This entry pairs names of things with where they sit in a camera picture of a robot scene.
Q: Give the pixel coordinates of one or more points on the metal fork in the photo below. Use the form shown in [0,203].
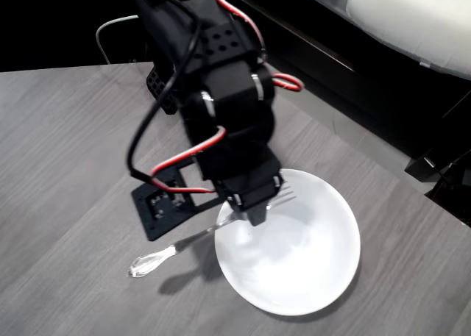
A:
[147,264]

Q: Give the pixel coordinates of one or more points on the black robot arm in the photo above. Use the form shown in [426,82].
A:
[228,89]

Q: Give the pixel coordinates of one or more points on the white round plate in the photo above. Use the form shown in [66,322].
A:
[294,259]

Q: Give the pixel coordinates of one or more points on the black adapter box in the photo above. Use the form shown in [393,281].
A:
[419,168]

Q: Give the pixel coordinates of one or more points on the white cushion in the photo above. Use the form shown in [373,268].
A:
[404,16]

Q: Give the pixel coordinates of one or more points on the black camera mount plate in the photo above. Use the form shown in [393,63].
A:
[158,222]

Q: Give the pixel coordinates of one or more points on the dark wooden bed frame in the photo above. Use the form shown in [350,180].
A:
[331,75]

